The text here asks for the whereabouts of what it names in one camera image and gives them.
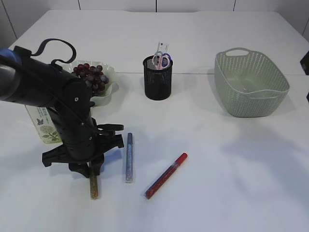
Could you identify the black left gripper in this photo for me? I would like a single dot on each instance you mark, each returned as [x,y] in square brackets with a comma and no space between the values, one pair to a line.
[82,142]

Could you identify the gold glitter pen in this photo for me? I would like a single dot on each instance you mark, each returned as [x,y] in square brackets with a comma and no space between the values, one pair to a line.
[93,185]

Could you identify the silver glitter pen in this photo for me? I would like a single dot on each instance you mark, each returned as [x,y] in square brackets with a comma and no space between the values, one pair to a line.
[129,159]

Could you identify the yellow tea drink bottle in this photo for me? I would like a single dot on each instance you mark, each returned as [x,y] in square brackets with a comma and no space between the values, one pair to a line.
[43,124]

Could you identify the red glitter pen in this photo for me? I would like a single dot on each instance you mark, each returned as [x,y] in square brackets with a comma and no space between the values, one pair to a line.
[165,176]

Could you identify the purple grape bunch with leaf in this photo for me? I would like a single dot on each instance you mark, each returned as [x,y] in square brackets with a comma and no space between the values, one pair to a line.
[93,76]

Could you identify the pink small scissors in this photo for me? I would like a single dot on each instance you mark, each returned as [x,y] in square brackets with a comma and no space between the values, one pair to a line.
[157,64]

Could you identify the blue capped scissors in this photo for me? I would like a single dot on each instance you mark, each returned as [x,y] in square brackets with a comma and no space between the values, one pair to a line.
[166,60]

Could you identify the clear plastic ruler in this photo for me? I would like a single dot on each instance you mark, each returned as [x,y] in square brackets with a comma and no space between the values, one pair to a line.
[161,49]

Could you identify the clear plastic sheet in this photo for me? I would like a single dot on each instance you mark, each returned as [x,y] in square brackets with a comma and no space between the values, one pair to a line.
[247,89]

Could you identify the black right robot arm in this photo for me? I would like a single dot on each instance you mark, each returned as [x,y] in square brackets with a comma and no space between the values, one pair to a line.
[304,62]

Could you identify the green wavy glass plate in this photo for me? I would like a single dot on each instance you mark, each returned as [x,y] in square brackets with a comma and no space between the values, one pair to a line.
[109,71]

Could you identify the black mesh pen holder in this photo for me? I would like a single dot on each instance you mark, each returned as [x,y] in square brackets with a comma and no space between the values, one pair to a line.
[157,83]

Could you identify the green plastic woven basket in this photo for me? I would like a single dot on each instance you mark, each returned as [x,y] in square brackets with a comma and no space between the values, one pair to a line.
[254,69]

